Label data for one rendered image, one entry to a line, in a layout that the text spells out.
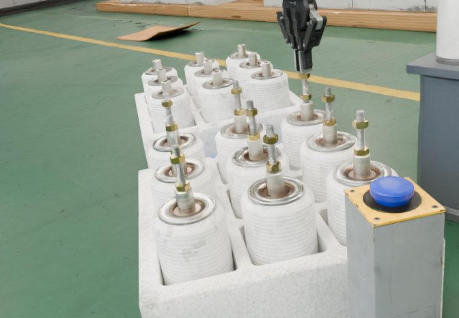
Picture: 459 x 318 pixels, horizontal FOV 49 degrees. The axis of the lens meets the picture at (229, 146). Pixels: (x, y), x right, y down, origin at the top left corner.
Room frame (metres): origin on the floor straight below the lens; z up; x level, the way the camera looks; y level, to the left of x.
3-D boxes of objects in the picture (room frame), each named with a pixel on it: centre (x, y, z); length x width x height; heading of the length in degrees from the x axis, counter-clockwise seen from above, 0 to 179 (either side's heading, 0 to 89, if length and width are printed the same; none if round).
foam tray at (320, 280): (0.69, -0.04, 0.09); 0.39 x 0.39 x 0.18; 7
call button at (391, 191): (0.41, -0.15, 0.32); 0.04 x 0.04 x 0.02
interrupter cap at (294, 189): (0.57, -0.05, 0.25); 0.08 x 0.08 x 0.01
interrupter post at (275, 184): (0.57, -0.05, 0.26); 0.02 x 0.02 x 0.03
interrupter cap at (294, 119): (0.82, -0.14, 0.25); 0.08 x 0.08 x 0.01
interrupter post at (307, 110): (0.82, -0.14, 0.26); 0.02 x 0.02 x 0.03
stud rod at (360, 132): (0.59, -0.17, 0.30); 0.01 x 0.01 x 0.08
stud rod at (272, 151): (0.57, -0.05, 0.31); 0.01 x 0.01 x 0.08
